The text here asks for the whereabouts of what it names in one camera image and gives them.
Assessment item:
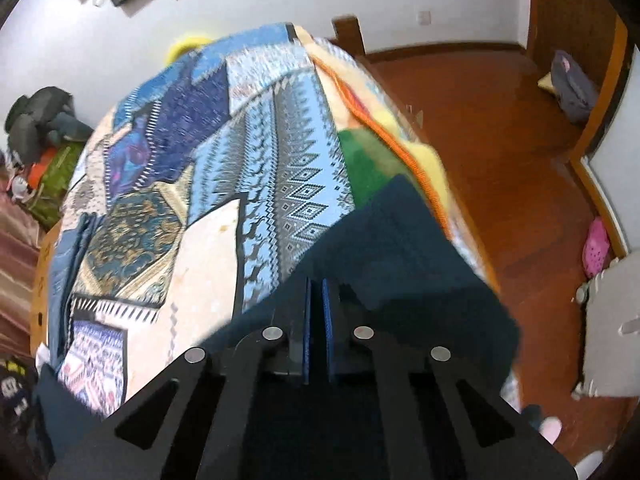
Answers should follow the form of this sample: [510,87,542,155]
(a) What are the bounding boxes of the green storage bag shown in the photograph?
[24,142,84,231]

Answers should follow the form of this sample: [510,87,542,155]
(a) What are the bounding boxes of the wooden bed frame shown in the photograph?
[330,15,518,295]

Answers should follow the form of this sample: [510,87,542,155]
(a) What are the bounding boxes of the white slipper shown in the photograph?
[538,416,563,444]
[574,450,604,480]

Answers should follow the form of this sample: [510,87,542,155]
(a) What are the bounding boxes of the patchwork blue bedspread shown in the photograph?
[50,24,355,417]

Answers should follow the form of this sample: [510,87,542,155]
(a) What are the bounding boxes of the bamboo lap desk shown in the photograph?
[29,221,62,358]

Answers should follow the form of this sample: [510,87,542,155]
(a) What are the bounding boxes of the grey foam mat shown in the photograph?
[574,252,639,398]

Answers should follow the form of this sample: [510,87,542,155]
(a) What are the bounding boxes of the folded blue jeans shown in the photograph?
[48,212,100,366]

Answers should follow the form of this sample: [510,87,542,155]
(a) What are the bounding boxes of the dark jacket pile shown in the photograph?
[4,86,93,167]

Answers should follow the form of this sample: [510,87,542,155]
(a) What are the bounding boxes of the pink croc shoe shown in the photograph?
[582,217,610,278]

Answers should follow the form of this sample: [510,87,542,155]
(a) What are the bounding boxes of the wall power outlet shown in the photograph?
[416,10,432,26]

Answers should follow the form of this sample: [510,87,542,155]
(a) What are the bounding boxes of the white sliding wardrobe door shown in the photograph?
[570,18,639,258]

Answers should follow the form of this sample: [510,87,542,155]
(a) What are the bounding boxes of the pink striped curtain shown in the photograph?
[0,192,42,356]

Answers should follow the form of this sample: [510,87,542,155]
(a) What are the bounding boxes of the brown wooden door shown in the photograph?
[527,0,616,86]

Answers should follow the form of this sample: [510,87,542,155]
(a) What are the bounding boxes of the grey backpack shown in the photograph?
[537,50,599,125]

